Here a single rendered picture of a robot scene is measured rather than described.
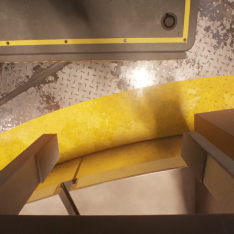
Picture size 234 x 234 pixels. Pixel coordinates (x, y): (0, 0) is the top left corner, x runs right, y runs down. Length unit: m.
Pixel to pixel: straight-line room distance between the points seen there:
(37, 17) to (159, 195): 0.68
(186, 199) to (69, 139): 0.60
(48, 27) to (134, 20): 0.23
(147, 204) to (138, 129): 0.36
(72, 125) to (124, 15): 0.58
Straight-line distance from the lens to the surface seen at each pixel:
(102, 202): 0.68
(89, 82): 0.82
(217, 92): 0.94
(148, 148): 0.82
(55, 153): 0.17
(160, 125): 0.87
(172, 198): 0.70
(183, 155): 0.17
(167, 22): 0.51
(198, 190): 0.66
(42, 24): 0.53
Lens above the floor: 0.80
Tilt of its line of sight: 74 degrees down
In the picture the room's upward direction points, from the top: 179 degrees counter-clockwise
